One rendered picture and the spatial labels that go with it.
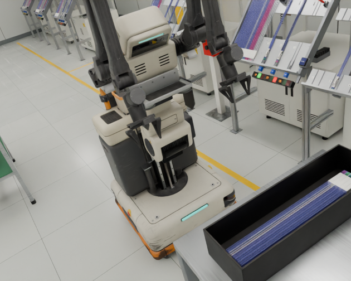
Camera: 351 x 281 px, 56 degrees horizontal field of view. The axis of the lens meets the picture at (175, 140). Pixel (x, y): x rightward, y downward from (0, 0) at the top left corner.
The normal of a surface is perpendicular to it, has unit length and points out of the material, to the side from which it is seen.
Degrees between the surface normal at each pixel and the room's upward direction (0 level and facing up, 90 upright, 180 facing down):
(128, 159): 90
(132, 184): 90
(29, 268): 0
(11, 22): 90
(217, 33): 87
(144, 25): 42
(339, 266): 0
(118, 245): 0
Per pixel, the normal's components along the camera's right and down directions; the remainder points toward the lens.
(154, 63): 0.52, 0.49
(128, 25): 0.19, -0.35
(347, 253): -0.21, -0.82
